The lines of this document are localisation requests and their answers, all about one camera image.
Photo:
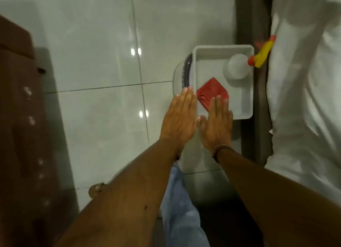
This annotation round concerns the person's right hand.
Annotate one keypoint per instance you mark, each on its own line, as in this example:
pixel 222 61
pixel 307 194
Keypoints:
pixel 217 127

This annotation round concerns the person's left hand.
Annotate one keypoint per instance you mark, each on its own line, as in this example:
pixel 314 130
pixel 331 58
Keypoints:
pixel 179 119

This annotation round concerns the red cloth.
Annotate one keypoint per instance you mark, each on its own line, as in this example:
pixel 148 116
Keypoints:
pixel 211 89

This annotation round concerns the brown leather sofa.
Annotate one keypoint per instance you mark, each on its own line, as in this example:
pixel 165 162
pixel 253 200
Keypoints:
pixel 24 148

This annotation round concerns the person's right forearm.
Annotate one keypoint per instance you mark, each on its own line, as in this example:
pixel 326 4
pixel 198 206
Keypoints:
pixel 271 201

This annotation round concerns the person's left forearm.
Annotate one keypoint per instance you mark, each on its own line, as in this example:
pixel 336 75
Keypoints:
pixel 128 196

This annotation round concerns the person's left foot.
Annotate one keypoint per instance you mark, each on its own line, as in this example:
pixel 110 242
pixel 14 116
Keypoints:
pixel 96 190

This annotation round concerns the white plastic tray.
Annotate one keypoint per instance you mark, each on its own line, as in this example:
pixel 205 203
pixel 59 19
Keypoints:
pixel 239 100

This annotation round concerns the yellow and red spray bottle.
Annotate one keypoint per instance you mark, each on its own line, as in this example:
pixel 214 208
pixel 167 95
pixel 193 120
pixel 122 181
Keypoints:
pixel 262 54

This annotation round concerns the white fabric sheet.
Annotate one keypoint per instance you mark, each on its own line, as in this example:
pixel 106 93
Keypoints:
pixel 303 95

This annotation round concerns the blue denim trousers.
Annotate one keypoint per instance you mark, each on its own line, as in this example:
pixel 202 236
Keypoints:
pixel 181 215

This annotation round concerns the dark grey metal frame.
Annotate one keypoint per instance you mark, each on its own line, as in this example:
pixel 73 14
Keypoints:
pixel 253 20

